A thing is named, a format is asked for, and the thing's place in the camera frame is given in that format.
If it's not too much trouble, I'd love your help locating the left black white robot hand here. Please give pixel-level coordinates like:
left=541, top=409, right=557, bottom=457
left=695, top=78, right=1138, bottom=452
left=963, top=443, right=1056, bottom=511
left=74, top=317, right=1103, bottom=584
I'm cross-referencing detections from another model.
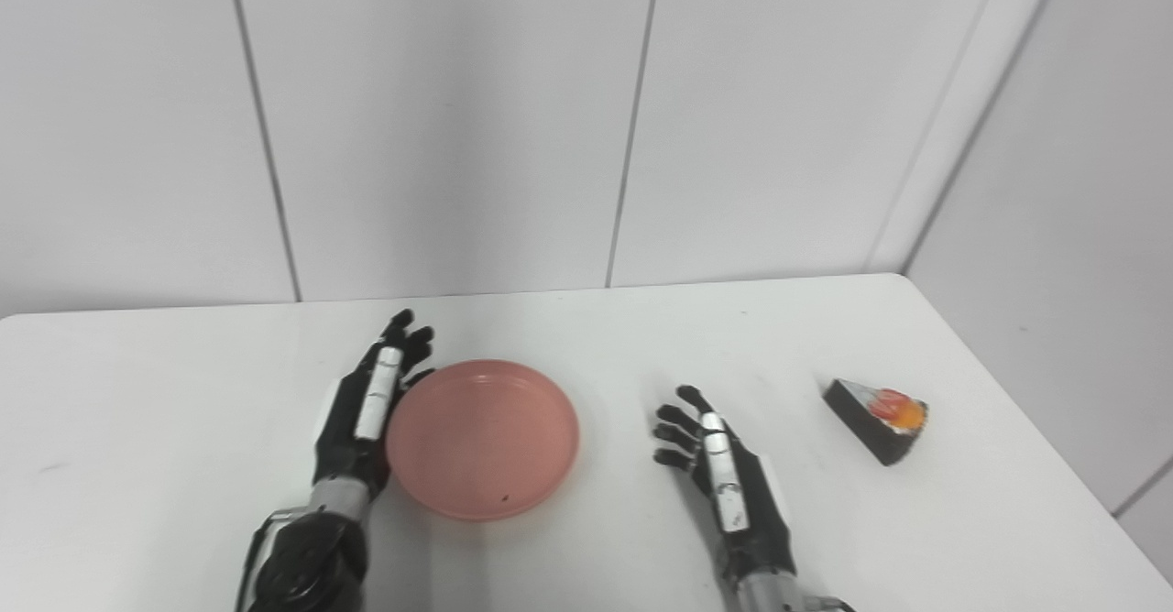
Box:
left=312, top=309, right=436, bottom=494

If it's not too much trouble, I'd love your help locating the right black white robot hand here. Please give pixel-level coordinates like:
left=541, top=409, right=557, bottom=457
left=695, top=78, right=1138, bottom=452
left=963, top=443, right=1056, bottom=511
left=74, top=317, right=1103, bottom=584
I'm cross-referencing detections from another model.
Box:
left=652, top=385, right=796, bottom=585

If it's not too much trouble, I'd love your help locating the pink round plate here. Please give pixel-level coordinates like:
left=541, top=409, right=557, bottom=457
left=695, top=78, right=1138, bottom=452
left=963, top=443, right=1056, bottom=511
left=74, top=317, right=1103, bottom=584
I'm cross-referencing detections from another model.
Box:
left=385, top=359, right=580, bottom=523

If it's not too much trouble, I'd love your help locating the chocolate cake slice with fruit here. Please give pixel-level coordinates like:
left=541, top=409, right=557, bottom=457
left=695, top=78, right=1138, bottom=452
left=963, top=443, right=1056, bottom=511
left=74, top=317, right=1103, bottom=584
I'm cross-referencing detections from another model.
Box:
left=822, top=378, right=930, bottom=466

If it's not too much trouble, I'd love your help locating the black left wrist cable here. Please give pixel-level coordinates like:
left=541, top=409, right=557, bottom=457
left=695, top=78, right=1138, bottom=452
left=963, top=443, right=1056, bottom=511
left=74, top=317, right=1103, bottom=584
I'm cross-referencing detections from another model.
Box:
left=235, top=508, right=312, bottom=612

